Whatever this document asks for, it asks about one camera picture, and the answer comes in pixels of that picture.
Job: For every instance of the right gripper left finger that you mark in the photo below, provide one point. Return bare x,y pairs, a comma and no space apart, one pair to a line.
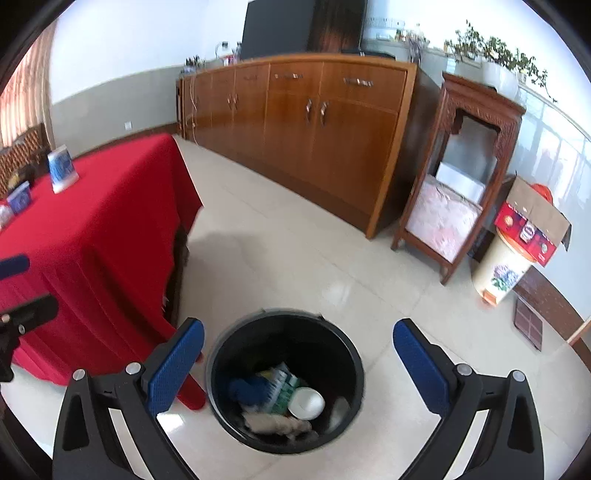
86,445

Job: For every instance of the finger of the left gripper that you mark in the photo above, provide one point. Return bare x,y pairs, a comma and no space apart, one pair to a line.
13,266
27,316

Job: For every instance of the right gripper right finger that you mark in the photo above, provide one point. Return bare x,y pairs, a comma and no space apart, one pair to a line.
510,444

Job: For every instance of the white patterned wrapper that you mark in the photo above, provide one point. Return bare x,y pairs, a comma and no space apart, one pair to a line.
6,216

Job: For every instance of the blue knitted cloth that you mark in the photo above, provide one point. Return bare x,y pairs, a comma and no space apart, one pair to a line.
249,393

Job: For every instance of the beige paper bag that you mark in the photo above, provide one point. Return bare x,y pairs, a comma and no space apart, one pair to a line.
275,424

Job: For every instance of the milk carton box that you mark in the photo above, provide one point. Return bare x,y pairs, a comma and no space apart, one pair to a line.
282,386

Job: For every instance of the red paper cup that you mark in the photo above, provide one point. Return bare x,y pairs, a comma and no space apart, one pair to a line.
306,404

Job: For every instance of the black trash bin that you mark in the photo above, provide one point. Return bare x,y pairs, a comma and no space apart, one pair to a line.
313,348

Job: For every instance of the red tablecloth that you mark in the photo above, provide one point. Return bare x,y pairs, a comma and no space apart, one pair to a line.
104,249

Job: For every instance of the carved wooden chair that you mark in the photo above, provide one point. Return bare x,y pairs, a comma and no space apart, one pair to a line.
26,158

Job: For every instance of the brown floor mat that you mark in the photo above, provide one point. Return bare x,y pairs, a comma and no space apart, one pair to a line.
529,323

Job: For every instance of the beige curtain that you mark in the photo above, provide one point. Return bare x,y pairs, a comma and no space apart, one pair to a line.
26,99

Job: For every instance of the cream floral pedal bin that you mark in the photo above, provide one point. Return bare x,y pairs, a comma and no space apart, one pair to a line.
502,267

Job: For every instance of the cardboard box red print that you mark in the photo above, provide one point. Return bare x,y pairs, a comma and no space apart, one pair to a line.
528,218

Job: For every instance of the pink floral bag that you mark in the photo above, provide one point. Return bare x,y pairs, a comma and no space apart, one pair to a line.
442,219

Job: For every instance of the white box on stand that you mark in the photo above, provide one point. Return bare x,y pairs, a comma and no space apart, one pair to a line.
459,181

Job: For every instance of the black flat television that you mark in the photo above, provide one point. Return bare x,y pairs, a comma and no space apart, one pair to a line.
277,27

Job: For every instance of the wooden sideboard cabinet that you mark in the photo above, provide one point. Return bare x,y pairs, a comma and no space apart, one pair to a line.
343,131

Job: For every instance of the carved wooden stand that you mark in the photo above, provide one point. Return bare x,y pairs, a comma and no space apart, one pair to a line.
467,155

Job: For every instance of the black set-top box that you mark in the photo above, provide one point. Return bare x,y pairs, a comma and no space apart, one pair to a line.
364,52

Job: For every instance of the green trailing plant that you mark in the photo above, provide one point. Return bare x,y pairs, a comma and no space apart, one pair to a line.
471,45

